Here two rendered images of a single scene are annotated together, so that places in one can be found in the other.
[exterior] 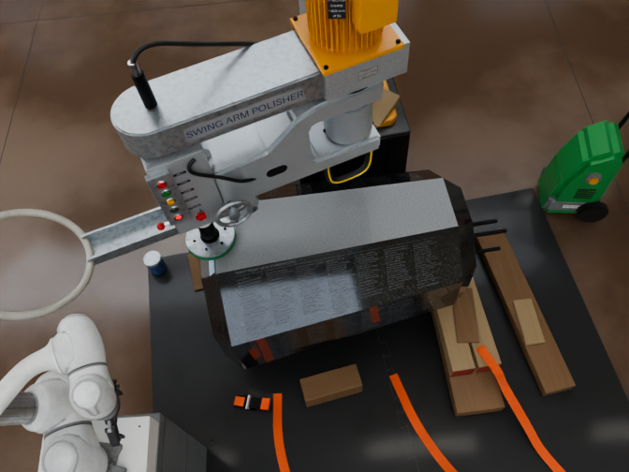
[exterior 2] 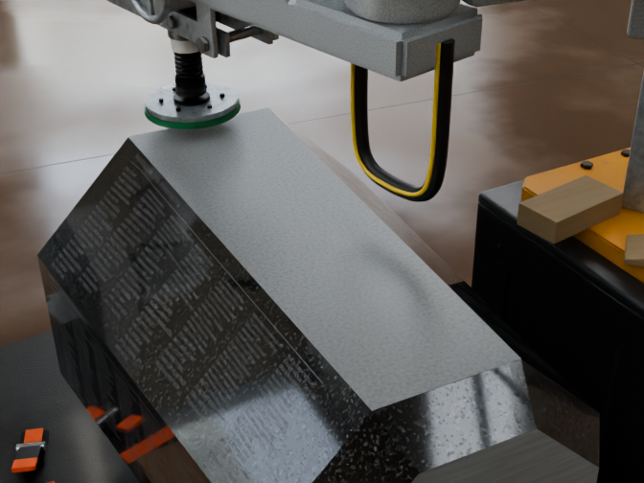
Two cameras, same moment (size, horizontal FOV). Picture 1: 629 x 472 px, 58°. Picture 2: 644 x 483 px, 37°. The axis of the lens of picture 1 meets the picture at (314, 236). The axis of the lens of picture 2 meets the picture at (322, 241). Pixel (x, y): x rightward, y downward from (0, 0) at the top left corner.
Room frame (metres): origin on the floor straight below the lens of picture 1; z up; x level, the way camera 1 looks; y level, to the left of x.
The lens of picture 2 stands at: (0.72, -1.55, 1.76)
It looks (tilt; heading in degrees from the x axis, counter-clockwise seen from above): 31 degrees down; 66
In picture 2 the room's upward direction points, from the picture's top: 1 degrees counter-clockwise
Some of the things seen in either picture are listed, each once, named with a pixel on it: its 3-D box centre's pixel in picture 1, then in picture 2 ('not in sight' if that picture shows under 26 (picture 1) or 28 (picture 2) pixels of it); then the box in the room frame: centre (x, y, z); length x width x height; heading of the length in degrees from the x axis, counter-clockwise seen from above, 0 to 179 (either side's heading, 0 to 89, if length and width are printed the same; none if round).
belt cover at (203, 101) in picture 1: (260, 85); not in sight; (1.38, 0.11, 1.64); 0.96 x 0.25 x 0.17; 107
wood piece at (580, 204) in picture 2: not in sight; (570, 208); (1.86, -0.20, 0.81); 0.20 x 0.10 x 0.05; 12
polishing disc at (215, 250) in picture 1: (210, 236); (192, 103); (1.28, 0.45, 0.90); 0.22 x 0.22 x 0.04
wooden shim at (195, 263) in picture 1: (198, 270); not in sight; (1.58, 0.70, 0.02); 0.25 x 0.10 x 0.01; 10
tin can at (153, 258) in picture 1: (154, 263); not in sight; (1.64, 0.95, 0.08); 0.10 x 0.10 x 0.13
